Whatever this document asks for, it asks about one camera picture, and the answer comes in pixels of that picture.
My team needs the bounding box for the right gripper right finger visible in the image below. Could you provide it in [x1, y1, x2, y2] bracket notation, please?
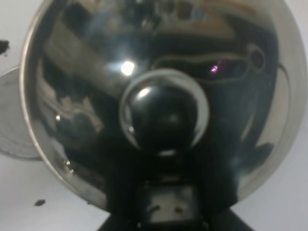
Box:
[223, 208, 253, 231]

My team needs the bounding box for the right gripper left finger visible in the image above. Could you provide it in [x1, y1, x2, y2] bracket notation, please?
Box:
[97, 215, 116, 231]

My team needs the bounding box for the stainless steel teapot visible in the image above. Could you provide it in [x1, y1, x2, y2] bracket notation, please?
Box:
[19, 0, 308, 231]

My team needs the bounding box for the front steel saucer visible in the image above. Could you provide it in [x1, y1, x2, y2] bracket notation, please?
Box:
[0, 67, 41, 161]

